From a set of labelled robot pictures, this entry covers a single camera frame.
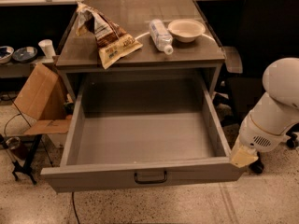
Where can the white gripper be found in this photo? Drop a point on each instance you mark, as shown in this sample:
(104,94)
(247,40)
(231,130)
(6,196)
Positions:
(253,135)

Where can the grey top drawer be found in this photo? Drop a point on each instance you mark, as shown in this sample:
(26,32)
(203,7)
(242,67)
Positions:
(147,133)

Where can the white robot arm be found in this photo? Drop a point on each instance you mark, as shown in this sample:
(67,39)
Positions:
(281,97)

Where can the grey drawer cabinet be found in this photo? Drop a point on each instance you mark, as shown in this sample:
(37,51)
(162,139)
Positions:
(80,52)

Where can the black office chair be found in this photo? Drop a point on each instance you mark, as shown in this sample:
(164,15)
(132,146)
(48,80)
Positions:
(268,30)

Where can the beige paper bowl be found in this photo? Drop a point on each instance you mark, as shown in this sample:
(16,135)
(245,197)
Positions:
(186,30)

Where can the clear plastic water bottle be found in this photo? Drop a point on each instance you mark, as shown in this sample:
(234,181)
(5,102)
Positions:
(160,36)

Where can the brown chip bag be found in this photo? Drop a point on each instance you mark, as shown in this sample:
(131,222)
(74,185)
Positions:
(112,41)

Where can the brown cardboard box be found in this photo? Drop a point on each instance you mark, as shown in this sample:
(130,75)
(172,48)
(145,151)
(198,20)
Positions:
(42,98)

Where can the black metal stand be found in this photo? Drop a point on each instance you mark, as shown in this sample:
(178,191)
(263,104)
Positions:
(21,157)

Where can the white paper cup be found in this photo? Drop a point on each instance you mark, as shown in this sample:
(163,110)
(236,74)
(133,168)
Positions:
(47,47)

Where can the low grey shelf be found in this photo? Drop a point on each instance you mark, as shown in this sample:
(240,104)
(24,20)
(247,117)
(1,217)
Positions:
(14,69)

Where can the white blue bowl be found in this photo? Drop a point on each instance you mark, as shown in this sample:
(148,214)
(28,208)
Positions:
(6,54)

